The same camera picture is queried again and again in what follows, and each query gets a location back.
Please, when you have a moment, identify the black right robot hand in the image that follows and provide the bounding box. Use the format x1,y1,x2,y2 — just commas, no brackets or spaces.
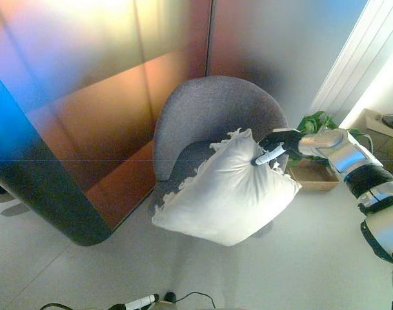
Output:
253,128,303,167

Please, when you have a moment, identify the white fringed pillow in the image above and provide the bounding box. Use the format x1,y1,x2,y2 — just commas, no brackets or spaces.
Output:
150,127,303,247

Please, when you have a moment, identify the green leafy potted plant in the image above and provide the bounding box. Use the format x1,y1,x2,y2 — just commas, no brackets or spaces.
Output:
288,111,365,169

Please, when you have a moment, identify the wooden tray box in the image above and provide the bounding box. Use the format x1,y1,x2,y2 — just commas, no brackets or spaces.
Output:
285,158,341,192

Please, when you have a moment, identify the grey fabric tub armchair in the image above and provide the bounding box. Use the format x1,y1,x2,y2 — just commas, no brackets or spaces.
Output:
148,76,289,240

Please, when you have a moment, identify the beige nightstand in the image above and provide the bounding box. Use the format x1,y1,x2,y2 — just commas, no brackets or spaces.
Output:
357,108,393,171

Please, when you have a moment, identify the black table lamp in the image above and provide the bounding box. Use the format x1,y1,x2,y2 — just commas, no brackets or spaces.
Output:
381,108,393,130

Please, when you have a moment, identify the brown glossy wardrobe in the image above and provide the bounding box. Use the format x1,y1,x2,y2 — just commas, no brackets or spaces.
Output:
0,0,281,248

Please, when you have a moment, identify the white fluted wall panel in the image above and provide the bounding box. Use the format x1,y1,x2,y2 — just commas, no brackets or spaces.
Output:
310,0,393,127

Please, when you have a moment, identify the black cable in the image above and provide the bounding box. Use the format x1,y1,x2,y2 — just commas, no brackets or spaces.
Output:
39,302,75,310
175,291,217,309

